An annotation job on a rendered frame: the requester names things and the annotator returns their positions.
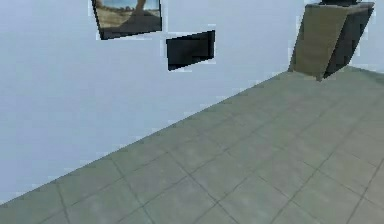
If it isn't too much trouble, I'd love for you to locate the framed landscape picture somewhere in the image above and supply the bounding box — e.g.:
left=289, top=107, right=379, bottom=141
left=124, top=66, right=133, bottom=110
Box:
left=91, top=0, right=163, bottom=41

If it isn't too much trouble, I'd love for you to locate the olive green cabinet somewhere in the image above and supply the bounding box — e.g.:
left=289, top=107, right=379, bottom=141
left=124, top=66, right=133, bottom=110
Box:
left=287, top=1, right=376, bottom=82

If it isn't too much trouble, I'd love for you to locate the black object on cabinet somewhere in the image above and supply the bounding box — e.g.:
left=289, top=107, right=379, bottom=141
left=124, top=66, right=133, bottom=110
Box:
left=319, top=0, right=363, bottom=7

